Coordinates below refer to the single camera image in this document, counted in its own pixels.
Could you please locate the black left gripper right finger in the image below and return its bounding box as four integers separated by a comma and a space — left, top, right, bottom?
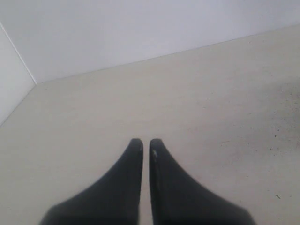
149, 139, 255, 225

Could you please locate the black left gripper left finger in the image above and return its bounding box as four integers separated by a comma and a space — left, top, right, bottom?
40, 138, 143, 225

